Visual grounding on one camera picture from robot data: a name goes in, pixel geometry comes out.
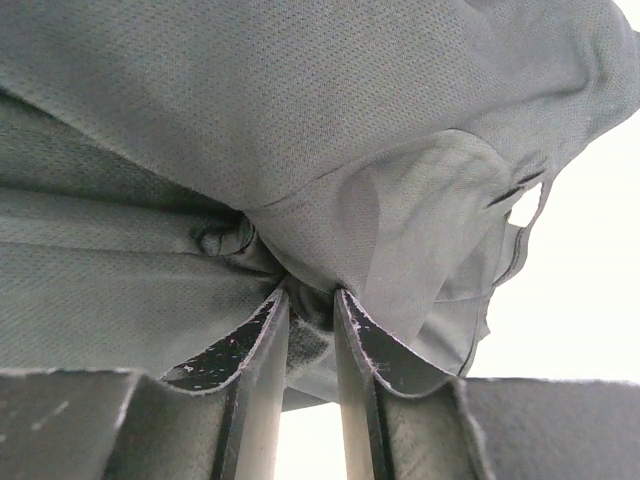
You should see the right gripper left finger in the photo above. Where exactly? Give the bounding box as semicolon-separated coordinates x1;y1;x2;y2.
161;287;289;479

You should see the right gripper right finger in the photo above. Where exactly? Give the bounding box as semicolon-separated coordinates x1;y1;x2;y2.
334;289;455;479

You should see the black t-shirt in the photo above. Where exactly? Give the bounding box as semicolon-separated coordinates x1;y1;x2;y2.
1;1;639;402

